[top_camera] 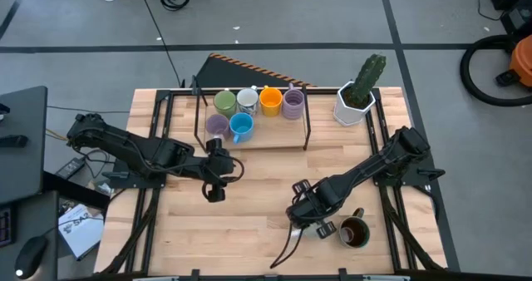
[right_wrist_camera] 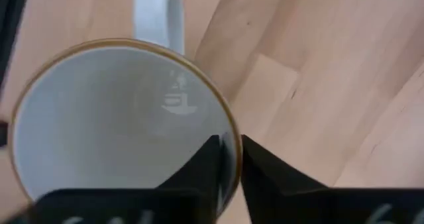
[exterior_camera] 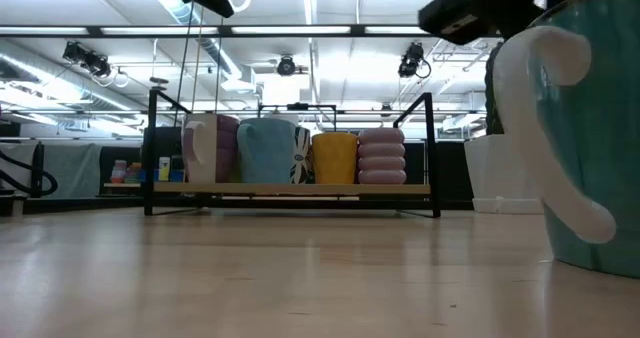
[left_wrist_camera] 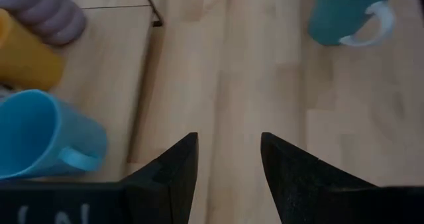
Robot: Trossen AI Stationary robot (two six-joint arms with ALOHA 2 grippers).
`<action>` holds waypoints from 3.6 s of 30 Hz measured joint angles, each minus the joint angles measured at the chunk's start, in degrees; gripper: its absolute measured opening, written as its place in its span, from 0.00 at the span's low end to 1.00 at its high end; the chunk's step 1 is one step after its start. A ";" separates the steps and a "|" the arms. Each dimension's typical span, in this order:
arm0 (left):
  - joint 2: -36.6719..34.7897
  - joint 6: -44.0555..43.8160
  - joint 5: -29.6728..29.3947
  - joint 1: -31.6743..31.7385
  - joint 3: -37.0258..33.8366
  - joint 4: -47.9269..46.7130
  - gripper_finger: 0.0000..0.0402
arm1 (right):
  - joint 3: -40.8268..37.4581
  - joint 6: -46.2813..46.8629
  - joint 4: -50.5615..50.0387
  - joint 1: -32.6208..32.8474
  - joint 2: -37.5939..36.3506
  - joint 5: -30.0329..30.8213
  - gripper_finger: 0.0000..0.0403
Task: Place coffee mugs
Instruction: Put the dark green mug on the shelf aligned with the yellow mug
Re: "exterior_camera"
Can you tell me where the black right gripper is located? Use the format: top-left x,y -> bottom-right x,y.
469,0 -> 549,40

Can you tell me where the green cactus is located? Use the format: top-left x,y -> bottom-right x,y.
483,41 -> 507,137

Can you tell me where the black aluminium rig frame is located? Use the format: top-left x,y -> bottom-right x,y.
0,24 -> 501,40

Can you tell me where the white hexagonal plant pot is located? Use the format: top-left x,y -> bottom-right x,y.
463,133 -> 545,215

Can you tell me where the orange mug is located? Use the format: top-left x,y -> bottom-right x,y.
311,131 -> 359,185

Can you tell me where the grey cloth panel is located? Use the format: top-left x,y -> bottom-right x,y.
42,142 -> 104,199

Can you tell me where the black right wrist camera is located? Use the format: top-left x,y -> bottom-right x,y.
417,0 -> 484,46

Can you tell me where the light blue mug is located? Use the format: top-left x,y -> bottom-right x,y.
236,117 -> 297,185

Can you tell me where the wooden rack with black frame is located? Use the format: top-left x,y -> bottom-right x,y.
143,88 -> 442,219

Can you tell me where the white mug with black print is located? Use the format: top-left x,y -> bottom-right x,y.
292,125 -> 314,185

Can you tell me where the black ceiling spotlight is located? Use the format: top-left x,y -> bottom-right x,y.
62,41 -> 112,79
276,54 -> 297,77
397,41 -> 432,79

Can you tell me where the pink container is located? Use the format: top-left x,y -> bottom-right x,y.
110,159 -> 128,185

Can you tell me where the silver ventilation duct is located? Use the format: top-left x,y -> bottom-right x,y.
144,0 -> 256,92

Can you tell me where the purple mug with white handle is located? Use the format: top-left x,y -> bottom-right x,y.
181,113 -> 241,185

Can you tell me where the black curved hose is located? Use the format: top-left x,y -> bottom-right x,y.
0,142 -> 59,199

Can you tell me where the lilac ribbed mug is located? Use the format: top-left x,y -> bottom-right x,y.
356,127 -> 408,186

